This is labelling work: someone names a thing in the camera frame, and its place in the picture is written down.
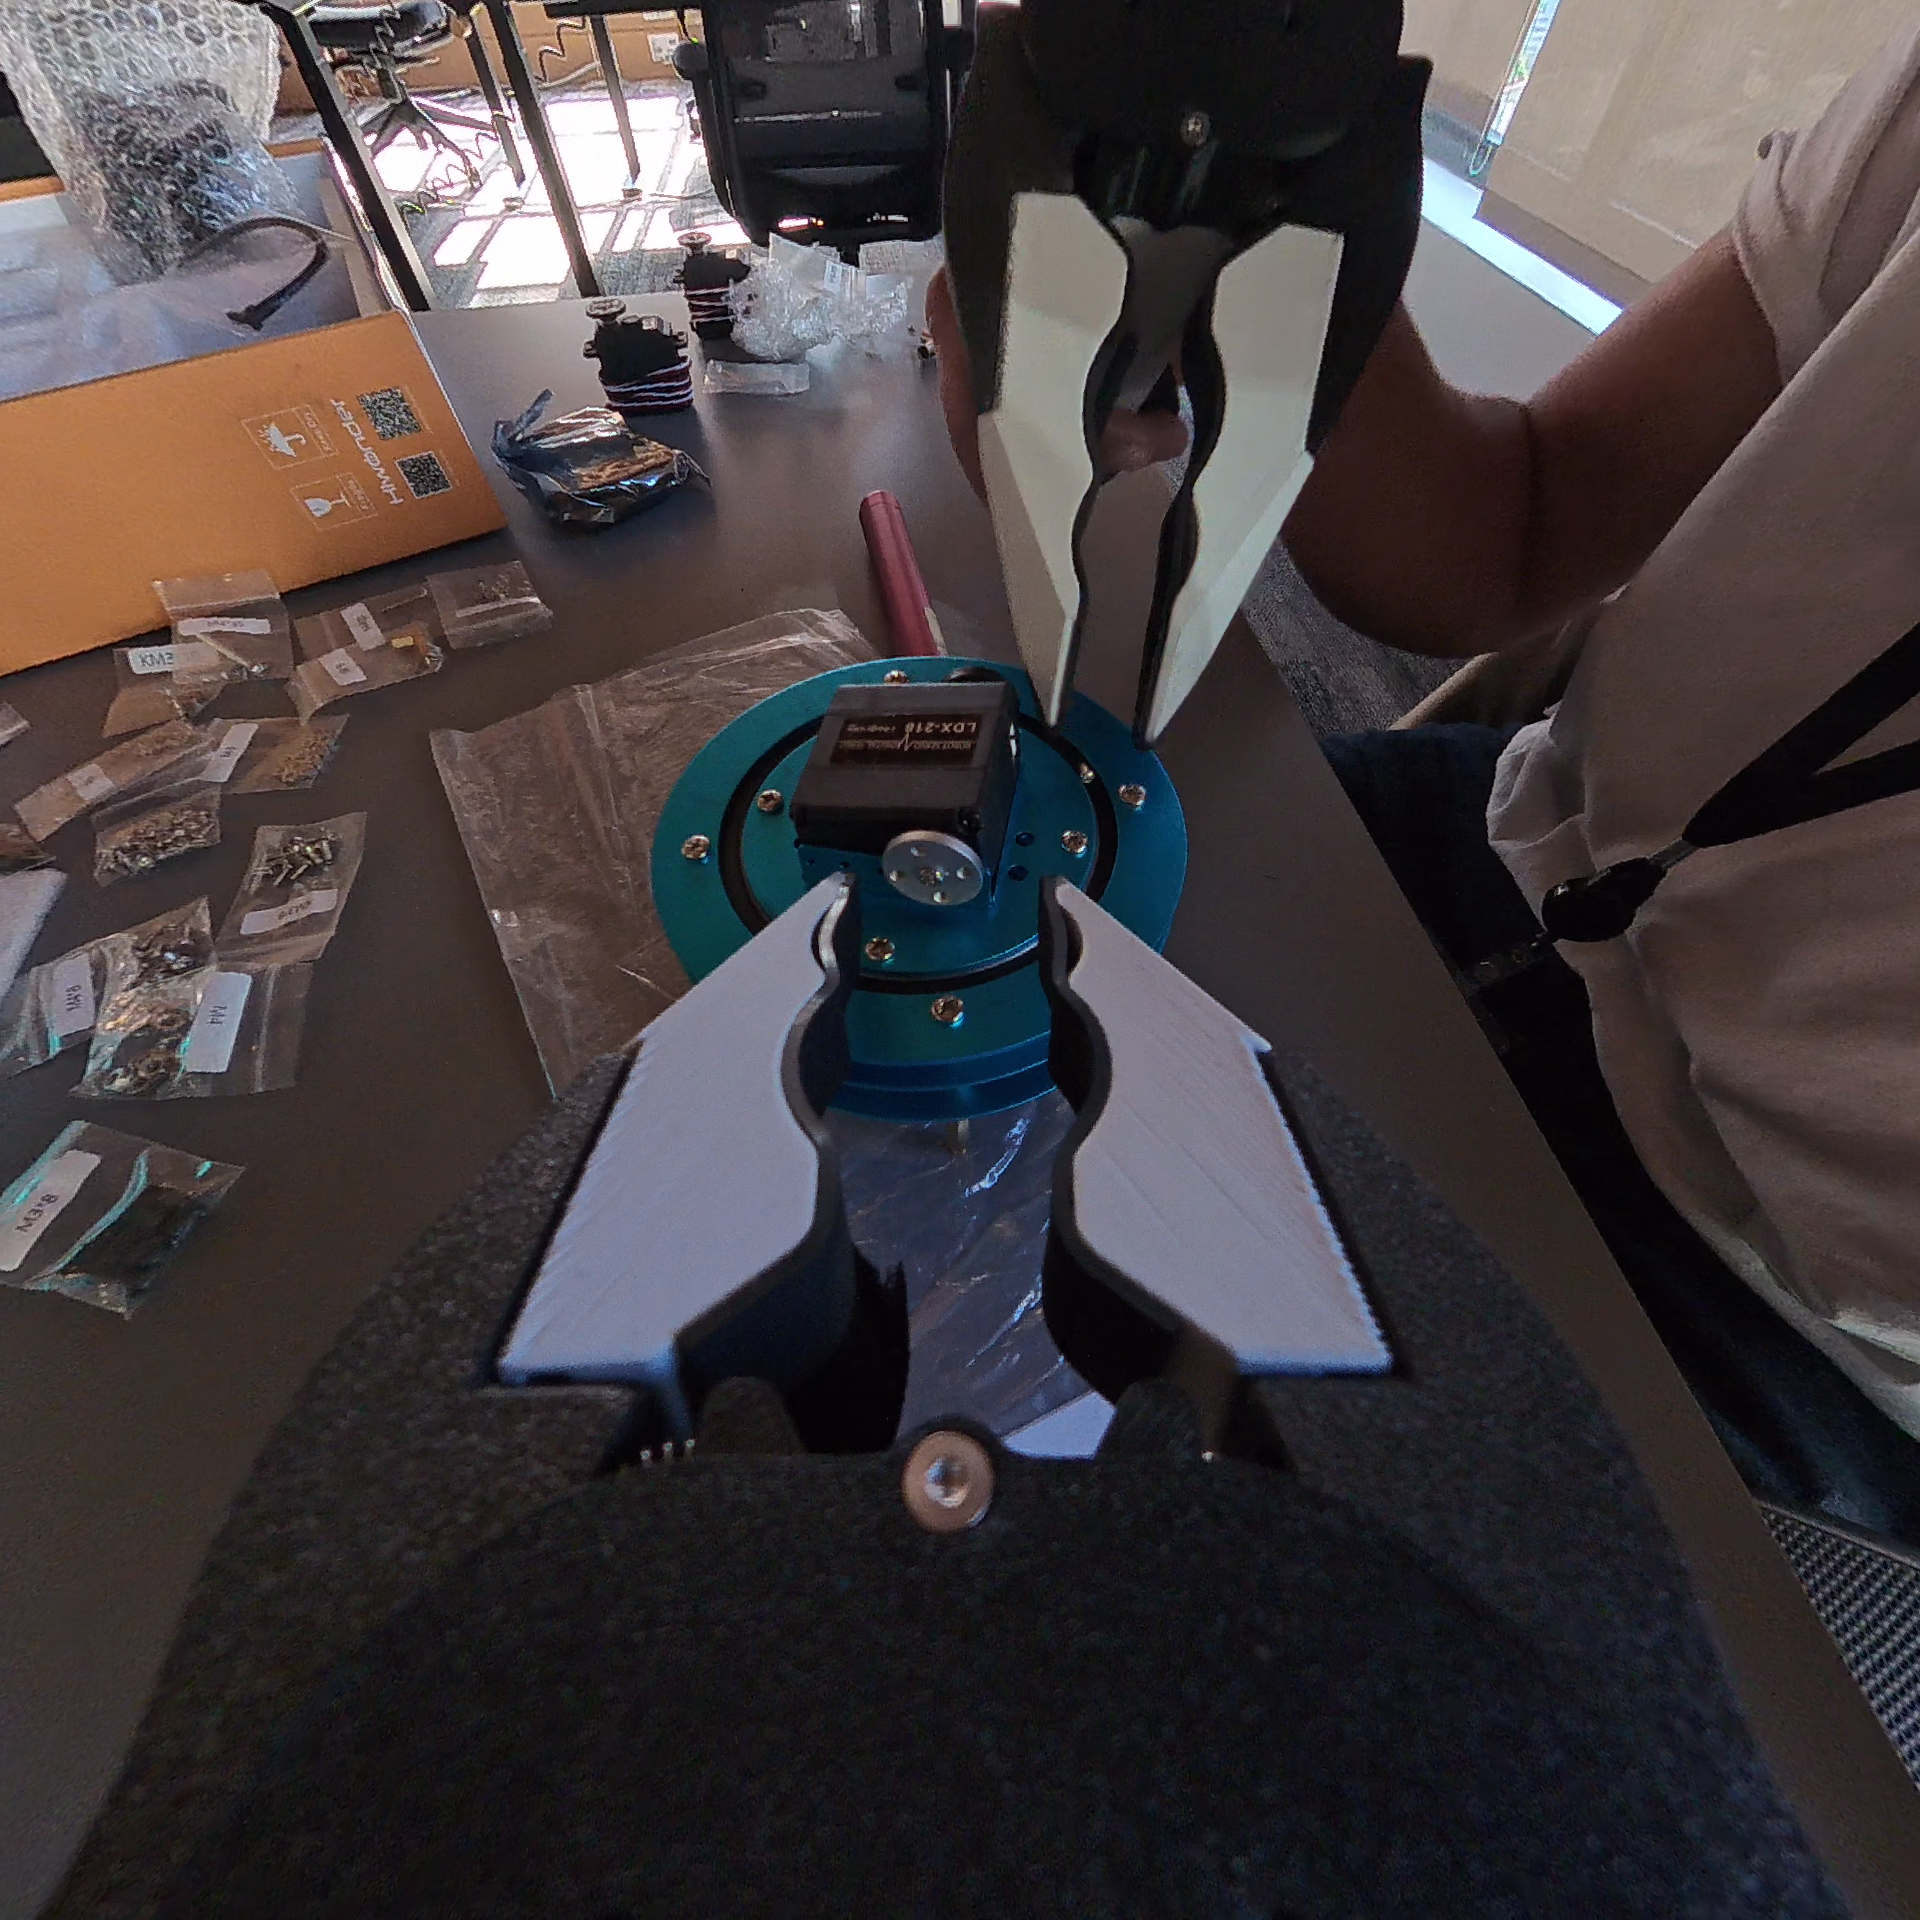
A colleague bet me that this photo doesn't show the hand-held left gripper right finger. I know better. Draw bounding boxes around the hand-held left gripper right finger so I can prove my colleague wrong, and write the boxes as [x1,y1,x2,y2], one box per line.
[1038,878,1398,1441]

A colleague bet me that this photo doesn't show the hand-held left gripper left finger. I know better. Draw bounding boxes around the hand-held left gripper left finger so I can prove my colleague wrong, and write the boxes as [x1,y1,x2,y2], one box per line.
[496,873,874,1441]

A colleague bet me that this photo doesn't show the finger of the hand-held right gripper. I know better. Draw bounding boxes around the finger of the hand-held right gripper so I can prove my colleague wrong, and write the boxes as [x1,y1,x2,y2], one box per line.
[978,192,1144,728]
[1133,222,1347,749]

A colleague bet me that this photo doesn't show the blue round turntable base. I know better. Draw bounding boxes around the blue round turntable base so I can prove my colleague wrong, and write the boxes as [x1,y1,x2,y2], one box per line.
[647,655,1187,1120]

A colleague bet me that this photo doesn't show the black servo motor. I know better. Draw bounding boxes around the black servo motor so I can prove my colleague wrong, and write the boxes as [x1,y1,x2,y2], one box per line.
[791,668,1023,916]

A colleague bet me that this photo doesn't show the person's right forearm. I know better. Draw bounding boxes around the person's right forearm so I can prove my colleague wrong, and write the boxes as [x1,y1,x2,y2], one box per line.
[1487,224,1802,663]

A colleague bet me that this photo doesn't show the grey desk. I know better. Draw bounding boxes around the grey desk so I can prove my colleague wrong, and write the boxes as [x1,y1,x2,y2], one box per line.
[0,293,1920,1920]

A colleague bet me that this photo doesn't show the person's right hand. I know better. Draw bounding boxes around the person's right hand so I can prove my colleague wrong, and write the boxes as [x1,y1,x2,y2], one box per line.
[922,268,1533,655]

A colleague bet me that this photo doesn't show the red metal cylinder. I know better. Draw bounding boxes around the red metal cylinder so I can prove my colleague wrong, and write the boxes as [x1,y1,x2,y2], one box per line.
[855,491,963,670]

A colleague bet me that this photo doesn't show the crumpled clear plastic wrap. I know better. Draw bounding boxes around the crumpled clear plastic wrap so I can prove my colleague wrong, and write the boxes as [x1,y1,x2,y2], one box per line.
[737,231,918,360]

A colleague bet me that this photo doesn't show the large clear plastic bag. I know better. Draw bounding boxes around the large clear plastic bag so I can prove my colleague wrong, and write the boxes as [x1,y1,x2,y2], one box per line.
[430,608,1144,1464]

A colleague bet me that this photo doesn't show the black office chair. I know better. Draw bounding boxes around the black office chair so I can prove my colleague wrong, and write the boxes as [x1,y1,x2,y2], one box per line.
[673,0,969,255]

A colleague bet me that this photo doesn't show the person's dark pants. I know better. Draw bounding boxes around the person's dark pants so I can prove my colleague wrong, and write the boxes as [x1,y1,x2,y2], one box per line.
[1319,727,1920,1532]

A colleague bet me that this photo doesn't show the beige roller blind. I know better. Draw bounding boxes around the beige roller blind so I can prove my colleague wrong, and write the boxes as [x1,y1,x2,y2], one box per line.
[1425,0,1894,301]

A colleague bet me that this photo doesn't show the dark antistatic bag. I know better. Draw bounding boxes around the dark antistatic bag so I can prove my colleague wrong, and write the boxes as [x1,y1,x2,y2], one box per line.
[491,393,706,527]

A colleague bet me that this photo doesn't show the person's white shirt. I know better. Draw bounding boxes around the person's white shirt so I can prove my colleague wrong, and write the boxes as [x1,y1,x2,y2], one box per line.
[1487,30,1920,1441]

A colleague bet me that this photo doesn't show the group of small screw bags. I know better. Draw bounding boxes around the group of small screw bags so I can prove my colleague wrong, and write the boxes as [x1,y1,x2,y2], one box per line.
[0,563,558,1320]

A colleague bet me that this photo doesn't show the grey mesh chair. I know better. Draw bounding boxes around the grey mesh chair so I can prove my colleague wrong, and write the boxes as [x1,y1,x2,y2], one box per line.
[1755,1500,1920,1772]

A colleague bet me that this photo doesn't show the orange cardboard box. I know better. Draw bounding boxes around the orange cardboard box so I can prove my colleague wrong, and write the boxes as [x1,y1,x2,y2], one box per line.
[0,127,511,676]

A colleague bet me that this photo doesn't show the bubble wrap bundle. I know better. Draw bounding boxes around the bubble wrap bundle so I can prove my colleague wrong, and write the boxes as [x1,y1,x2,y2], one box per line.
[0,0,303,288]

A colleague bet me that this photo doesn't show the black servo with striped wire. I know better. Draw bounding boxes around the black servo with striped wire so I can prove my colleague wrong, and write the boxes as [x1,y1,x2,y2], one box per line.
[673,231,753,339]
[583,296,699,413]

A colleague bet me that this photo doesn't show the thin black cable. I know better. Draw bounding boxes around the thin black cable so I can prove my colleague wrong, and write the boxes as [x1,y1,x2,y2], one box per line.
[225,216,331,329]

